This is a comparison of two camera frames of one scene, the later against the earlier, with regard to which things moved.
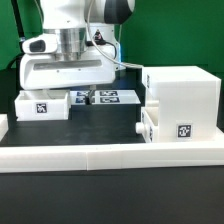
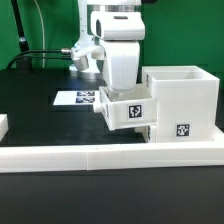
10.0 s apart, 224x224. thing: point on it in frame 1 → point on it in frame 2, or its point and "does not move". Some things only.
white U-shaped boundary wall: [18, 158] does not move
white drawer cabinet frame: [189, 103] does not move
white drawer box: [43, 104] → [133, 108]
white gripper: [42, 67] → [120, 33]
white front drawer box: [149, 125] does not move
